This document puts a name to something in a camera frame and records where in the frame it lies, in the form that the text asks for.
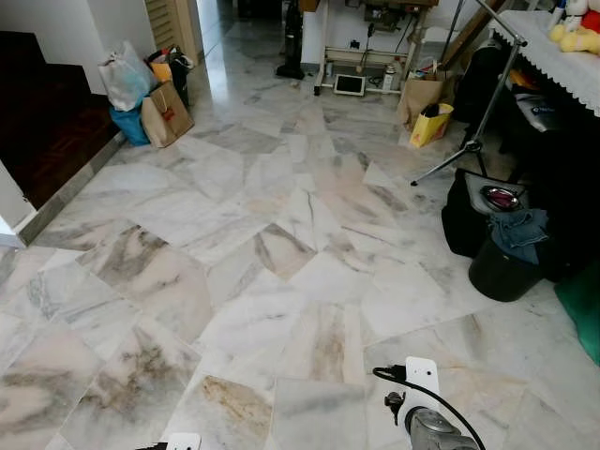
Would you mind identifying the brown paper bag red print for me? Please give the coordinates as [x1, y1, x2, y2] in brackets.
[141, 82, 195, 149]

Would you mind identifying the orange and black bag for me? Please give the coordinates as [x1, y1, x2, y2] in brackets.
[147, 45, 194, 106]

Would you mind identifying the white plastic bag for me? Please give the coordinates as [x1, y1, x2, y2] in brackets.
[98, 40, 158, 112]

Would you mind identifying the yellow plush toy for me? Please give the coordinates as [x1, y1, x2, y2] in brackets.
[548, 0, 600, 55]

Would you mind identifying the metal tripod stand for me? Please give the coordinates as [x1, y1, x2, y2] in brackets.
[410, 0, 529, 187]

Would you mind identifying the yellow shopping bag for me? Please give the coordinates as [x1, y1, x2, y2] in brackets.
[410, 102, 456, 149]

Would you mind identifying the white sewing machine table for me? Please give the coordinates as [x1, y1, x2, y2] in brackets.
[314, 0, 442, 97]

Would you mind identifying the blue cloth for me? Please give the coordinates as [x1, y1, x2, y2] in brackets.
[487, 209, 551, 266]

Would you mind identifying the green bag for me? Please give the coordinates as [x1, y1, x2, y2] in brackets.
[553, 262, 600, 367]

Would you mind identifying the white framed tablet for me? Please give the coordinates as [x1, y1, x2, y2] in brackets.
[334, 74, 367, 97]

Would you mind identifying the louvered wooden door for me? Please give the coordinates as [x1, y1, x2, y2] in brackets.
[143, 0, 204, 65]

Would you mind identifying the black soft bag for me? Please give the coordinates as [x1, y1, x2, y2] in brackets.
[441, 169, 528, 260]

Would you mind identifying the plain brown paper bag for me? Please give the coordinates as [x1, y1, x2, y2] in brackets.
[397, 73, 449, 128]

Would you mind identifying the black bucket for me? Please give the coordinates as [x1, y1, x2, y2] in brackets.
[468, 230, 546, 303]

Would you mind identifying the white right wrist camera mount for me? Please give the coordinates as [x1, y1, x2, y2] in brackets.
[403, 357, 442, 418]

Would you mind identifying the black upright vacuum cleaner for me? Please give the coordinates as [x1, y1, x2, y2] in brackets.
[276, 0, 308, 81]

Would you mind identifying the grey bag with blue label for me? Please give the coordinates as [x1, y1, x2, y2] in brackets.
[516, 92, 563, 132]

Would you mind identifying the red shiny bowl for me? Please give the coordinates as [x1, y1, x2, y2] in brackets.
[483, 186, 522, 214]

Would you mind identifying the black backpack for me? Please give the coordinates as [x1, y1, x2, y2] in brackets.
[453, 42, 512, 128]

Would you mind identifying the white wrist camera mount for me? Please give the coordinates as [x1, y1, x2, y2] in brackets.
[403, 357, 442, 418]
[165, 432, 202, 450]

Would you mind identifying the table with white lace cloth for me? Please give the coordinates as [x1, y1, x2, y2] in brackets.
[492, 9, 600, 116]

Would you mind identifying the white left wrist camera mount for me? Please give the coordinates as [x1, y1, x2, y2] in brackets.
[165, 432, 202, 450]

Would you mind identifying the dark wooden platform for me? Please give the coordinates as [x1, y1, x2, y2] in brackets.
[0, 31, 123, 209]

